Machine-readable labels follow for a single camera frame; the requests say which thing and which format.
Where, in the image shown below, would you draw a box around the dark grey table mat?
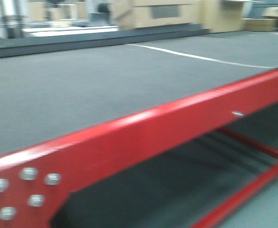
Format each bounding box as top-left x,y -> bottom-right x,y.
0,31 -> 278,156

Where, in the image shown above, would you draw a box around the red metal table frame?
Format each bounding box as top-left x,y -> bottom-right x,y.
0,68 -> 278,228

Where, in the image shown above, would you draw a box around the cardboard box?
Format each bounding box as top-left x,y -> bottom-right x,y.
111,0 -> 197,30

